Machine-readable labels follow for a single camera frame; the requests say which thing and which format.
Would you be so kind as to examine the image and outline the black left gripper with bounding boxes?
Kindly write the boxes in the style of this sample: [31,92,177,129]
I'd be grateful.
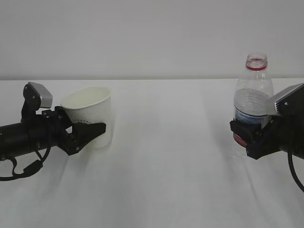
[35,106,106,156]

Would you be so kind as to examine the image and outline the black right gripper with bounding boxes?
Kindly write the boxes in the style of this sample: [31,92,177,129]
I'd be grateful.
[230,118,289,160]

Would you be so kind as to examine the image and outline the white paper coffee cup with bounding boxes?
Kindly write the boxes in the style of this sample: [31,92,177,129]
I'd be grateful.
[60,86,112,150]

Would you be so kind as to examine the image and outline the clear plastic water bottle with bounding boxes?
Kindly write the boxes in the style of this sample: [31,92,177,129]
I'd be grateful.
[232,52,275,146]

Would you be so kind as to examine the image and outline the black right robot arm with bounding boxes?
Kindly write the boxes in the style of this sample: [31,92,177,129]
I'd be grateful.
[230,90,304,160]

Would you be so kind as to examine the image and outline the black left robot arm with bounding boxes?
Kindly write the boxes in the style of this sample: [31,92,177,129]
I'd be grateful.
[0,82,106,159]

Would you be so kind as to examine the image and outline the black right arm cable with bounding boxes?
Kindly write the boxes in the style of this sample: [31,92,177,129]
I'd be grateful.
[287,149,304,193]

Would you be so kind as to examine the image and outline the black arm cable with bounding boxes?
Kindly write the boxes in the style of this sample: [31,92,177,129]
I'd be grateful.
[287,149,304,193]
[0,145,51,182]

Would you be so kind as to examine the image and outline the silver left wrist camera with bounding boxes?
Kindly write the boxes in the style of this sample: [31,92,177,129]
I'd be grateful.
[26,82,53,110]

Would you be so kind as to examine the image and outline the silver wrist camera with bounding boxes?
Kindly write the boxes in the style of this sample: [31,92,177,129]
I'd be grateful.
[265,83,304,117]
[26,82,53,110]

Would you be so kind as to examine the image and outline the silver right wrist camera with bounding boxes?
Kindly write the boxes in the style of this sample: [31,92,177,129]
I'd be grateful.
[265,83,304,117]

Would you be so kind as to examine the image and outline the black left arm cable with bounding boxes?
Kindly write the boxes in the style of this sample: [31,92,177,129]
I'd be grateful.
[0,145,51,182]

